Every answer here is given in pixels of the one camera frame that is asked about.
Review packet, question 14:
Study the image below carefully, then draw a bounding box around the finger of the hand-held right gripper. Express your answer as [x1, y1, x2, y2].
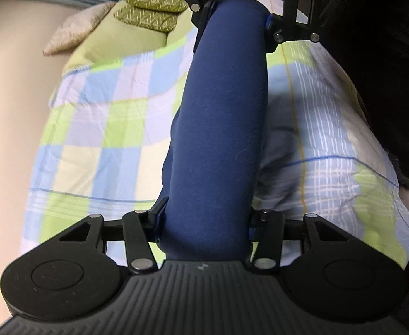
[164, 0, 223, 30]
[264, 0, 322, 54]

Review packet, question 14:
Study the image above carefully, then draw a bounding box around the navy blue garment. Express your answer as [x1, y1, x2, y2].
[161, 0, 270, 262]

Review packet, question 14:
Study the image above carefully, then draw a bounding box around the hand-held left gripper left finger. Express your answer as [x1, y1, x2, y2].
[60, 197, 170, 275]

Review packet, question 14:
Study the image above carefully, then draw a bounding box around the beige quilted cushion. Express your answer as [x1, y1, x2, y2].
[43, 2, 117, 56]

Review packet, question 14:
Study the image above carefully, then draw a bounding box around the sofa with green cover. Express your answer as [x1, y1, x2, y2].
[61, 2, 187, 74]

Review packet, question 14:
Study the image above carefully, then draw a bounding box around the green patterned cushion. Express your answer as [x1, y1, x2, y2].
[116, 0, 188, 35]

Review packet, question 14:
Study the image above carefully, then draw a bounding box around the blue green checked blanket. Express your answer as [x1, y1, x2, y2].
[21, 0, 409, 269]

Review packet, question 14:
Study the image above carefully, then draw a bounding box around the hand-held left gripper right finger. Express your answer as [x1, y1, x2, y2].
[248, 209, 349, 275]

